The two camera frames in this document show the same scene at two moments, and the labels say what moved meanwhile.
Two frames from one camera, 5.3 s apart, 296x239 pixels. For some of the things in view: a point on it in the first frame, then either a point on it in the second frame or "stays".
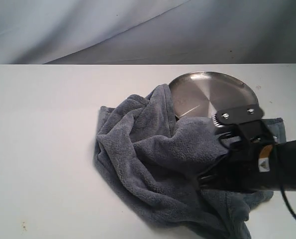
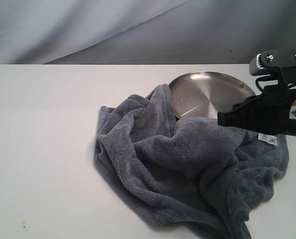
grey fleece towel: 153,162 stays
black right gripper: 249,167 -> 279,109
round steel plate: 203,94 stays
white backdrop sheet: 105,32 stays
